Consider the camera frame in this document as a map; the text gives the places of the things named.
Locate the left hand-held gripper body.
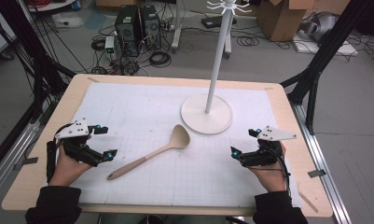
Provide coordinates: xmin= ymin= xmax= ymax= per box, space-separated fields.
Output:
xmin=53 ymin=118 xmax=105 ymax=167

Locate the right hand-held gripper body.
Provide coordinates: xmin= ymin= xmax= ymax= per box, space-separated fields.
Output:
xmin=239 ymin=125 xmax=298 ymax=168

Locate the beige wooden-handled spoon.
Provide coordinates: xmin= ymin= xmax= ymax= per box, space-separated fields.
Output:
xmin=106 ymin=123 xmax=191 ymax=181

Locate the white hook rack stand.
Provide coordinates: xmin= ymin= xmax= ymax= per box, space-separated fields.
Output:
xmin=180 ymin=0 xmax=253 ymax=135

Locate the person's left hand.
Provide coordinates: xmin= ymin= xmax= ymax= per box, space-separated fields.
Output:
xmin=48 ymin=143 xmax=94 ymax=188

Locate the person's right hand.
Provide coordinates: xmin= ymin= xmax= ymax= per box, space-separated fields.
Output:
xmin=248 ymin=142 xmax=288 ymax=193

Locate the grey tape piece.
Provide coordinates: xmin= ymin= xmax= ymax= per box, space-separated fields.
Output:
xmin=12 ymin=156 xmax=39 ymax=171
xmin=307 ymin=169 xmax=327 ymax=179

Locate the white grid mat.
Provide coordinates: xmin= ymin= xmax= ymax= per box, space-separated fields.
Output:
xmin=44 ymin=81 xmax=303 ymax=209

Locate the thin wooden stick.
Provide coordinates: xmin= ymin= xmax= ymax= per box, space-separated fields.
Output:
xmin=298 ymin=190 xmax=320 ymax=215

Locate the white power adapter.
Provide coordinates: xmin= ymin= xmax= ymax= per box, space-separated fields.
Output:
xmin=104 ymin=35 xmax=117 ymax=53

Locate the black computer tower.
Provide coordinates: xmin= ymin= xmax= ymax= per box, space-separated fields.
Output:
xmin=139 ymin=5 xmax=162 ymax=51
xmin=114 ymin=5 xmax=141 ymax=58

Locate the white flat board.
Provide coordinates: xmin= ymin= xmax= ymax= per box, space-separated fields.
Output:
xmin=292 ymin=39 xmax=360 ymax=58

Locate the brown cardboard box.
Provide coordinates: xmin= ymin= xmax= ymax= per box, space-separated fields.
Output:
xmin=256 ymin=0 xmax=352 ymax=43

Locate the black flat device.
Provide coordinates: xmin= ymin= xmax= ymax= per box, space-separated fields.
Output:
xmin=201 ymin=15 xmax=238 ymax=30

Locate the grey bag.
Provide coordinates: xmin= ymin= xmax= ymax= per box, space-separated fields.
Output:
xmin=298 ymin=11 xmax=339 ymax=42

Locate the white stand leg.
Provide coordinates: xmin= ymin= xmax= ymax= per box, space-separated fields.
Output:
xmin=171 ymin=0 xmax=185 ymax=53

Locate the round white table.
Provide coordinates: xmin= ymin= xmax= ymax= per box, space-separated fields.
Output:
xmin=25 ymin=0 xmax=77 ymax=13

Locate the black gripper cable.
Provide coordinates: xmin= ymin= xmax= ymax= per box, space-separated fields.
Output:
xmin=247 ymin=146 xmax=293 ymax=199

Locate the black gripper strap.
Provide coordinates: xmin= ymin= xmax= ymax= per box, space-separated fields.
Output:
xmin=46 ymin=140 xmax=58 ymax=185

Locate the aluminium rail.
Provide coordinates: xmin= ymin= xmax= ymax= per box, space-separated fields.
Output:
xmin=0 ymin=99 xmax=52 ymax=204
xmin=289 ymin=101 xmax=353 ymax=224

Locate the coiled black cable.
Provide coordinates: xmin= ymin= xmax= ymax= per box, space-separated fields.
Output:
xmin=148 ymin=50 xmax=173 ymax=68
xmin=90 ymin=36 xmax=107 ymax=52
xmin=236 ymin=35 xmax=261 ymax=48

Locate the black metal frame stand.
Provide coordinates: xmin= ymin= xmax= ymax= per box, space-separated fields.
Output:
xmin=280 ymin=0 xmax=374 ymax=136
xmin=0 ymin=0 xmax=77 ymax=178

